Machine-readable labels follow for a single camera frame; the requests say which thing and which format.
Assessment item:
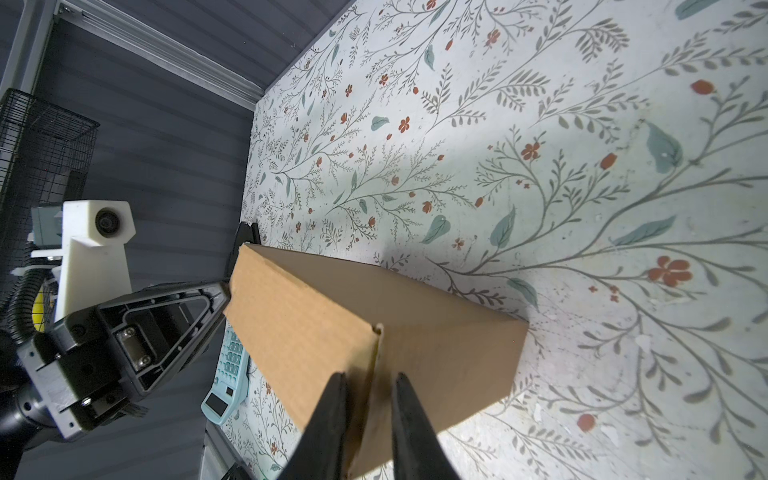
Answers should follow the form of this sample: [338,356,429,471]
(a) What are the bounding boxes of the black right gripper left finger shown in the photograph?
[278,373,347,480]

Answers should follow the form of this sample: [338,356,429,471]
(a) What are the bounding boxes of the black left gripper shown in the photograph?
[16,281,231,441]

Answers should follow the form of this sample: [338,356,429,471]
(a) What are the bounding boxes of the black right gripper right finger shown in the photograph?
[391,373,460,480]

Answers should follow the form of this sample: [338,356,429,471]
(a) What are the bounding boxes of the brown cardboard paper box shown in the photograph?
[225,244,528,478]

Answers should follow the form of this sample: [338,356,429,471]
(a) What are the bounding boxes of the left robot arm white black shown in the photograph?
[1,281,231,479]

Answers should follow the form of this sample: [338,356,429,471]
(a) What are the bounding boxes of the black marker on table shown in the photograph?
[224,220,262,283]

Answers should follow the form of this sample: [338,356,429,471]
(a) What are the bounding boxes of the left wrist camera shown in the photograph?
[28,200,136,322]

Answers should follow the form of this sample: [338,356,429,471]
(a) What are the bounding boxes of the black corrugated cable hose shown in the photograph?
[5,266,61,346]

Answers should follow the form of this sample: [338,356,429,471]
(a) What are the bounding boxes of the black wire mesh basket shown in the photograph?
[1,89,100,295]

